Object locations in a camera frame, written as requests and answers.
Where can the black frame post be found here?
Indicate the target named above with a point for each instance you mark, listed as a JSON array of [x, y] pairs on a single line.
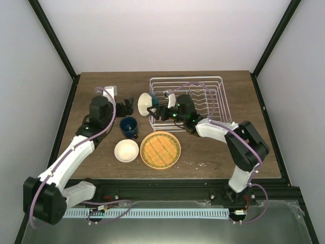
[[284, 21], [44, 21]]

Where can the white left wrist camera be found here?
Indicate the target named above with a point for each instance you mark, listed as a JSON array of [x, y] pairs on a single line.
[[112, 90]]

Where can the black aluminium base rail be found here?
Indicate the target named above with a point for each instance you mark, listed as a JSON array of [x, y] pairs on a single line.
[[215, 190]]

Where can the small white bowl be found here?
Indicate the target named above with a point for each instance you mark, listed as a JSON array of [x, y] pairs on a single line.
[[126, 150]]

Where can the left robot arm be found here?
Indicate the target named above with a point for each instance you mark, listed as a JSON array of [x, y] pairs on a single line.
[[46, 198]]

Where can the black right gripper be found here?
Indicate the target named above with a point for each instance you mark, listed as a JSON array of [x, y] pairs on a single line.
[[162, 109]]

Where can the left black frame post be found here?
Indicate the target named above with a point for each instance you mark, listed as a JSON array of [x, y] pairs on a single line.
[[44, 21]]

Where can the white wire dish rack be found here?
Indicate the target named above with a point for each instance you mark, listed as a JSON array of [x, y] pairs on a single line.
[[207, 93]]

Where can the round bamboo steamer tray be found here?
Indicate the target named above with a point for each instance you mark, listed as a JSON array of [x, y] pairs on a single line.
[[160, 150]]

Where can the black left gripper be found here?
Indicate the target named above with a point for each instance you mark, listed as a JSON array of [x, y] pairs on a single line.
[[129, 108]]

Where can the right black frame post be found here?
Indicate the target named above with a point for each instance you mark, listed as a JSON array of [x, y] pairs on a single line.
[[284, 21]]

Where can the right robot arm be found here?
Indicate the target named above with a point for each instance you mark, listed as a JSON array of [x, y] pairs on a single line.
[[247, 148]]

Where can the dark blue mug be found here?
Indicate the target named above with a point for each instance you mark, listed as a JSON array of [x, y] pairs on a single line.
[[129, 127]]

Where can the light blue slotted cable duct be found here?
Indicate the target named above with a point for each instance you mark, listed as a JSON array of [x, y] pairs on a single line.
[[151, 213]]

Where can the white bowl teal outside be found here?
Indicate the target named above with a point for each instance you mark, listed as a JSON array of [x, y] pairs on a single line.
[[145, 101]]

